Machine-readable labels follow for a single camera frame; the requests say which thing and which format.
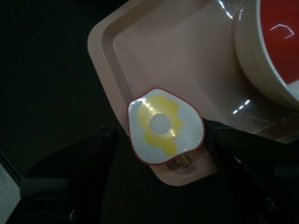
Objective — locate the red toy apple half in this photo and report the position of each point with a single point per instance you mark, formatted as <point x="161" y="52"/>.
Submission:
<point x="167" y="125"/>

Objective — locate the pink plastic tray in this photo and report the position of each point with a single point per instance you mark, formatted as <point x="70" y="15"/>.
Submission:
<point x="175" y="58"/>

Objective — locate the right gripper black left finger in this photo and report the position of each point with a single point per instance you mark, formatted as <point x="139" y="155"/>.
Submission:
<point x="66" y="180"/>

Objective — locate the white plastic bowl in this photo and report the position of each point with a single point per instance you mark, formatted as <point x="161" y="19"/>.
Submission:
<point x="253" y="64"/>

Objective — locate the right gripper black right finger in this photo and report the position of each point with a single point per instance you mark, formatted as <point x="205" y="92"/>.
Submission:
<point x="257" y="175"/>

